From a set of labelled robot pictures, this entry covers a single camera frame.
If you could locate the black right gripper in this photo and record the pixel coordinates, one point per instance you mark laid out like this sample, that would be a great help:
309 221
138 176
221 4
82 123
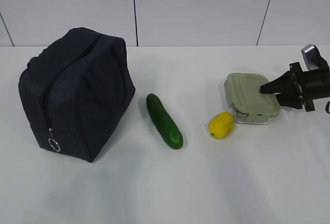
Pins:
311 84

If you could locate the glass container with green lid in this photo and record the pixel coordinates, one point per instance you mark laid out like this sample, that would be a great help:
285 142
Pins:
247 103

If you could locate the yellow lemon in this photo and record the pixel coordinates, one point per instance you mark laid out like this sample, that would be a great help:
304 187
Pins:
221 125

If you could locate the green cucumber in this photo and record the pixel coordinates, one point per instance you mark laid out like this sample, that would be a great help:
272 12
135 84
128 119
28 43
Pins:
163 122

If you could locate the dark navy insulated lunch bag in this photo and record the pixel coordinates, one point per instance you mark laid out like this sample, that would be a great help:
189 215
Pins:
76 91

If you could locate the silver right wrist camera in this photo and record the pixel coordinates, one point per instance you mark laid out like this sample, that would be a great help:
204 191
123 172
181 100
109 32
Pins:
313 58

